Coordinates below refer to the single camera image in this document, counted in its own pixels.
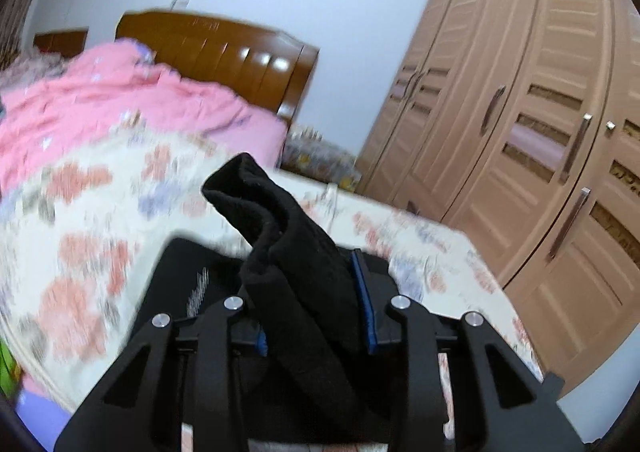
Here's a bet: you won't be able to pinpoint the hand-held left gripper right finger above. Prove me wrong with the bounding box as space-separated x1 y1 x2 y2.
351 249 587 452

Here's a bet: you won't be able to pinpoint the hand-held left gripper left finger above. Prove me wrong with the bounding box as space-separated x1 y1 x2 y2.
54 296 269 452

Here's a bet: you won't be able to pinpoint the black pants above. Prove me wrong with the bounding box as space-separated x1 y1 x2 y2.
132 152 401 435

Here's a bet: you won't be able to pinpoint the floral printed box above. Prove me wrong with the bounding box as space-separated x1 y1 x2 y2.
282 125 362 194

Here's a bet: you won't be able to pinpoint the cream floral quilt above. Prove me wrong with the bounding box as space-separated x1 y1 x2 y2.
0 132 545 452

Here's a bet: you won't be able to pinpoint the light wooden wardrobe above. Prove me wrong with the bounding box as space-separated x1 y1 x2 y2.
355 0 640 395

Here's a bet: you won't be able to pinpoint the purple bed sheet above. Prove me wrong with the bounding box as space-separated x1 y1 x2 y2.
15 389 73 439

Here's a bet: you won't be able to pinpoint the green printed cloth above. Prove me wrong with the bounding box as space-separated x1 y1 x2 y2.
0 339 23 395

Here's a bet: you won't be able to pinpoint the pink quilt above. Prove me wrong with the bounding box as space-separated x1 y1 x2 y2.
0 41 290 193

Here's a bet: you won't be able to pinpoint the brown wooden headboard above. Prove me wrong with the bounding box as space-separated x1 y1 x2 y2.
115 10 321 123

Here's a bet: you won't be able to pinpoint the brown wooden nightstand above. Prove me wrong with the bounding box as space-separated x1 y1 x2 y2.
34 30 90 58

